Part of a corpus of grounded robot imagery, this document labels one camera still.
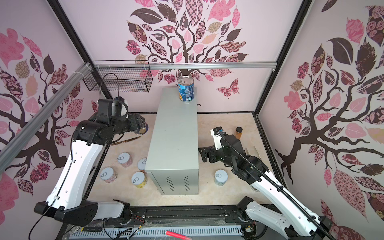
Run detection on pink marker pen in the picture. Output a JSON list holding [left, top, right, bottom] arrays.
[[166, 231, 192, 240]]

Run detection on metal tongs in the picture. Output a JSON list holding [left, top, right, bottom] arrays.
[[245, 146, 261, 159]]

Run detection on horizontal aluminium bar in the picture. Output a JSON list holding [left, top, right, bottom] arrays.
[[94, 62, 277, 70]]

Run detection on yellow label tin can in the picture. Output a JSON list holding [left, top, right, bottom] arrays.
[[131, 172, 148, 189]]

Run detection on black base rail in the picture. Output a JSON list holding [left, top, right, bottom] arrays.
[[56, 203, 304, 240]]

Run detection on dark label tin can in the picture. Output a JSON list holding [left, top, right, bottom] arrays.
[[139, 122, 149, 135]]

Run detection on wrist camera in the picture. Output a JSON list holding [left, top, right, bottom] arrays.
[[211, 127, 225, 151], [97, 97, 129, 119]]

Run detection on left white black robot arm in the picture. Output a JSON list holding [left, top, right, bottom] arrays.
[[34, 113, 148, 227]]

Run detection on white slotted cable duct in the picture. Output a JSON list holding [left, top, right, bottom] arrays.
[[69, 225, 243, 240]]

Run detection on pink label tin can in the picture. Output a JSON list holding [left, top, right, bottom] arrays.
[[117, 152, 133, 168]]

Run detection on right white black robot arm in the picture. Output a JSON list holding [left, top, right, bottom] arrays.
[[199, 130, 334, 240]]

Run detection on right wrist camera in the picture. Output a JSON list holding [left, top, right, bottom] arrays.
[[211, 127, 225, 151]]

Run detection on copper table knife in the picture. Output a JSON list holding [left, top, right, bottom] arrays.
[[111, 136, 142, 146]]

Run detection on grey metal cabinet counter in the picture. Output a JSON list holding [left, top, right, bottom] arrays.
[[145, 88, 199, 196]]

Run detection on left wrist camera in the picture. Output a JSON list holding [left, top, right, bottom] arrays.
[[97, 97, 129, 119]]

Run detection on amber jar black lid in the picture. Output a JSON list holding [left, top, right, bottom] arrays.
[[235, 127, 243, 140]]

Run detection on pink cartoon label can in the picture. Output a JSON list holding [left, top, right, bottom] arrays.
[[100, 167, 118, 184]]

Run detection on diagonal aluminium bar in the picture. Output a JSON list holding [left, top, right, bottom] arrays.
[[1, 63, 92, 173]]

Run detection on black wire basket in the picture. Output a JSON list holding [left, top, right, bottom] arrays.
[[83, 61, 153, 93]]

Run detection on front right patterned can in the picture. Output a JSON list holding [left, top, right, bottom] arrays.
[[214, 170, 228, 186]]

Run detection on orange label can near cabinet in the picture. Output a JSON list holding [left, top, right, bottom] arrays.
[[137, 158, 147, 172]]

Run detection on blue label tin can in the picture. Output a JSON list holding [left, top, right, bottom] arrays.
[[178, 76, 195, 102]]

